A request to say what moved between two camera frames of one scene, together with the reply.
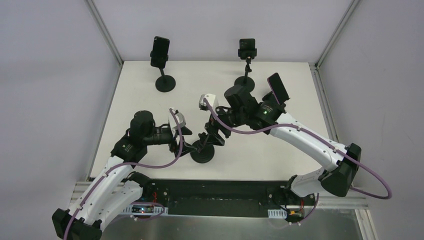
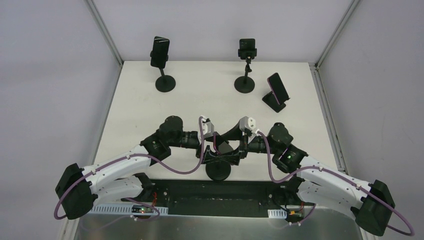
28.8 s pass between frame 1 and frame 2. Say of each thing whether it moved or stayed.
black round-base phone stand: moved
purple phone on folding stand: stayed
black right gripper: moved
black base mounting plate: stayed
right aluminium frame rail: stayed
